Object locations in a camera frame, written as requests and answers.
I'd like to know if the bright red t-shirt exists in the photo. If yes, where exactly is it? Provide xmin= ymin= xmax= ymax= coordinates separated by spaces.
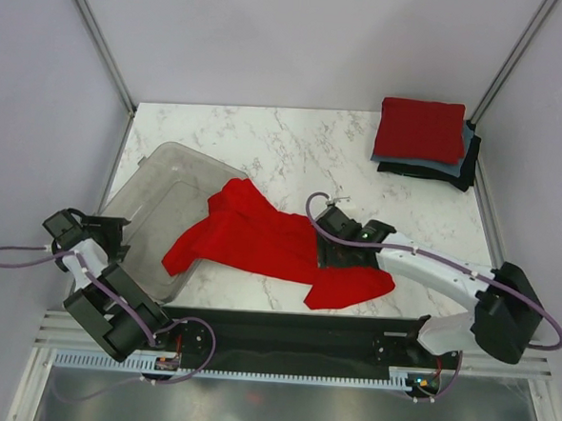
xmin=161 ymin=178 xmax=395 ymax=310

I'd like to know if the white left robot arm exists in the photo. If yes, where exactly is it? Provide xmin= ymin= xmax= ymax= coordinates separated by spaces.
xmin=43 ymin=208 xmax=178 ymax=362

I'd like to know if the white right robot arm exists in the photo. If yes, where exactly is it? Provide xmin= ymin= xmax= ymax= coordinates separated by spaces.
xmin=315 ymin=206 xmax=543 ymax=366

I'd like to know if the clear grey plastic bin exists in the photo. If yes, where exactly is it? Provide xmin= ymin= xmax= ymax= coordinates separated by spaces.
xmin=102 ymin=142 xmax=247 ymax=305

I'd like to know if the folded grey-blue t-shirt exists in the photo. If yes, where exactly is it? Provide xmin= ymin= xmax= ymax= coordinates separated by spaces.
xmin=370 ymin=118 xmax=476 ymax=179

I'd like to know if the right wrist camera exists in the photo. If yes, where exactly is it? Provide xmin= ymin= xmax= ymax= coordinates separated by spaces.
xmin=315 ymin=206 xmax=362 ymax=240

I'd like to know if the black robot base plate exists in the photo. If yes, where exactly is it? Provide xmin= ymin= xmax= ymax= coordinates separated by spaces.
xmin=164 ymin=307 xmax=458 ymax=378

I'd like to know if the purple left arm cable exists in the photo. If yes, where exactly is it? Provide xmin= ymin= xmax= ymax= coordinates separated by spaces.
xmin=0 ymin=243 xmax=76 ymax=274

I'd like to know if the white slotted cable duct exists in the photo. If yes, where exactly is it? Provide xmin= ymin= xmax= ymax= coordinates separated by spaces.
xmin=53 ymin=350 xmax=412 ymax=391

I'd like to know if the left aluminium frame post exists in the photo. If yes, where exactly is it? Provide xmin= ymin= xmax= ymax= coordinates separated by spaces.
xmin=72 ymin=0 xmax=136 ymax=117

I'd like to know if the aluminium frame post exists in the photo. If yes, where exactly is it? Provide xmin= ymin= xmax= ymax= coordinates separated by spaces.
xmin=469 ymin=0 xmax=561 ymax=124
xmin=72 ymin=0 xmax=136 ymax=117

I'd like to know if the right aluminium frame post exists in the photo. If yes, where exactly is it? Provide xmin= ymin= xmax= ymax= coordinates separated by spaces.
xmin=469 ymin=0 xmax=561 ymax=124

